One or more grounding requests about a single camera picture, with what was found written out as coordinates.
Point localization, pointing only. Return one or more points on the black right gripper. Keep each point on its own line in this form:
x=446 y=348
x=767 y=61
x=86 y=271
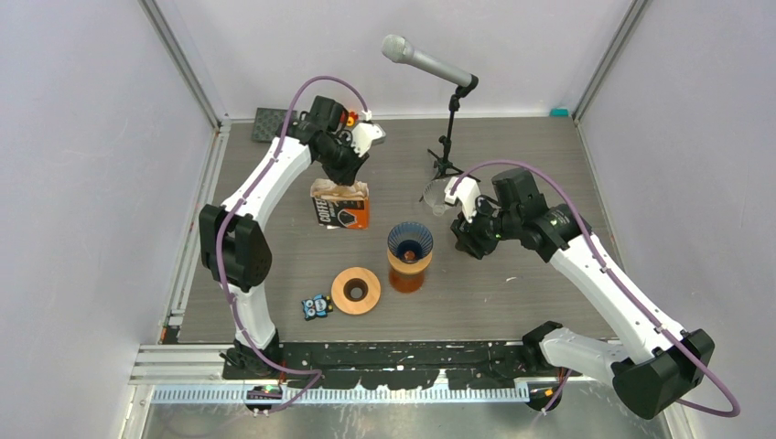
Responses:
x=469 y=239

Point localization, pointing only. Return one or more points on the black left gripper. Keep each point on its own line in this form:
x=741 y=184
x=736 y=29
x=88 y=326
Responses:
x=347 y=176

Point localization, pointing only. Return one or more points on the blue plastic dripper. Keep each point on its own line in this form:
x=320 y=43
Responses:
x=410 y=240

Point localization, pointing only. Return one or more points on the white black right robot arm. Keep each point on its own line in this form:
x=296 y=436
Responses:
x=658 y=361

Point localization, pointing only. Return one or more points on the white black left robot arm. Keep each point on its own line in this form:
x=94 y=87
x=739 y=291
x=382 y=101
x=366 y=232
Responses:
x=233 y=246

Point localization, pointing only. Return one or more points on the orange coffee filter box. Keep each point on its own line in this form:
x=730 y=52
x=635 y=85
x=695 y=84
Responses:
x=341 y=207

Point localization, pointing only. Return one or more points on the clear glass dripper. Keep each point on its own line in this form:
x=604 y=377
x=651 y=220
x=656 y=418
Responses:
x=435 y=195

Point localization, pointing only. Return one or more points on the black microphone tripod stand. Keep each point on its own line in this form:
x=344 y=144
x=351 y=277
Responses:
x=442 y=164

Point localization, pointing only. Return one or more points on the orange glass carafe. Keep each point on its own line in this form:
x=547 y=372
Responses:
x=406 y=283

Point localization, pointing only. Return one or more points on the grey microphone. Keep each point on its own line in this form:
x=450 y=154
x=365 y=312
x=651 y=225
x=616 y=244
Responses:
x=400 y=51

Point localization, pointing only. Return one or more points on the blue owl sticker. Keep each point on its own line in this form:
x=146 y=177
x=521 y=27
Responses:
x=319 y=306

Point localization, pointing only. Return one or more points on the teal block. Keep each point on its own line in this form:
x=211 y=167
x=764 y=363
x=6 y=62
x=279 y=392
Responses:
x=559 y=112

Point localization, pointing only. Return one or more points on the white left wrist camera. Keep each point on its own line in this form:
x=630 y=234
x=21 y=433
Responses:
x=366 y=133

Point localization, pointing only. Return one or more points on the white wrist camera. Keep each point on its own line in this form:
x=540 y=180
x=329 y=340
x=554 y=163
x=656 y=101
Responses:
x=463 y=192
x=366 y=133

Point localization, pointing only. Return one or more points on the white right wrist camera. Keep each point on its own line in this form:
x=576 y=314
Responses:
x=463 y=192

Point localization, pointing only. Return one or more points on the wooden ring collar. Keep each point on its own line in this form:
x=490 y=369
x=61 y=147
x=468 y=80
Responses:
x=356 y=291

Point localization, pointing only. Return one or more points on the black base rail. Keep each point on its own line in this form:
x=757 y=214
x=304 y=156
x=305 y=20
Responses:
x=465 y=365

